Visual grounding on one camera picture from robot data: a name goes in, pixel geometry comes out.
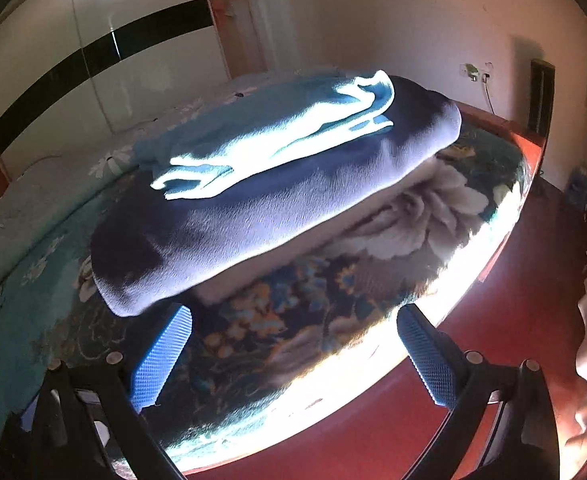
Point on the teal floral bed sheet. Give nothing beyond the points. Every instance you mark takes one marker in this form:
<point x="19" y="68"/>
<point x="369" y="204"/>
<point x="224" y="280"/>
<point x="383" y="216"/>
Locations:
<point x="8" y="310"/>

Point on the white wall socket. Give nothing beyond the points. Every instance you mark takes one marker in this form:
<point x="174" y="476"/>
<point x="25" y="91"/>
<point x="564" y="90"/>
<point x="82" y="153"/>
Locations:
<point x="473" y="71"/>

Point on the dark floral blanket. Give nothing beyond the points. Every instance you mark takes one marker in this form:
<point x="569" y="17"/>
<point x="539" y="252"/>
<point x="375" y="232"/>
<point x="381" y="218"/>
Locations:
<point x="323" y="315"/>

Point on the wooden door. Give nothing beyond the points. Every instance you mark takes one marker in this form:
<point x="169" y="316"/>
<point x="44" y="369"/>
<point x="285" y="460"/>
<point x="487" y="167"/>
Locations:
<point x="238" y="35"/>

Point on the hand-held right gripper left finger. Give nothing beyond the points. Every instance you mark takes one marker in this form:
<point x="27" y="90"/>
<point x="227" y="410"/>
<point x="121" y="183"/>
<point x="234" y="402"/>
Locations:
<point x="166" y="355"/>

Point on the white wardrobe with black stripe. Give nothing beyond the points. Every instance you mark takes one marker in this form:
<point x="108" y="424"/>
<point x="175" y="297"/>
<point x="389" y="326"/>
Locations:
<point x="48" y="35"/>

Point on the folded purple fleece garment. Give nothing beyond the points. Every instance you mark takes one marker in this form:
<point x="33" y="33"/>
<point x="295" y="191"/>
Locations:
<point x="273" y="210"/>

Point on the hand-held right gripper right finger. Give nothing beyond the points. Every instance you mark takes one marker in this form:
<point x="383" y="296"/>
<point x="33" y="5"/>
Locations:
<point x="426" y="355"/>

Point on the red wooden bed frame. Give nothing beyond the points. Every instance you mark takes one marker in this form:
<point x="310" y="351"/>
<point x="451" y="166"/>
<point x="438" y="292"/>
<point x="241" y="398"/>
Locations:
<point x="523" y="145"/>

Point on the folded white cloth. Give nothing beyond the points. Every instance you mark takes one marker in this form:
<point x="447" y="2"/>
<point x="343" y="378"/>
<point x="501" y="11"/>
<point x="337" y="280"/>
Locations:
<point x="233" y="285"/>

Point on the dark wooden frame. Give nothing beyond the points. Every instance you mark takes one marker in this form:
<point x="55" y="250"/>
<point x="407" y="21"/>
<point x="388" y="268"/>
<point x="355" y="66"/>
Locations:
<point x="542" y="95"/>

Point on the light blue garment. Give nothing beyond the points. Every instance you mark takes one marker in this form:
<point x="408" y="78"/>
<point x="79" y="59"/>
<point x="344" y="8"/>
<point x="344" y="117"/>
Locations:
<point x="273" y="130"/>

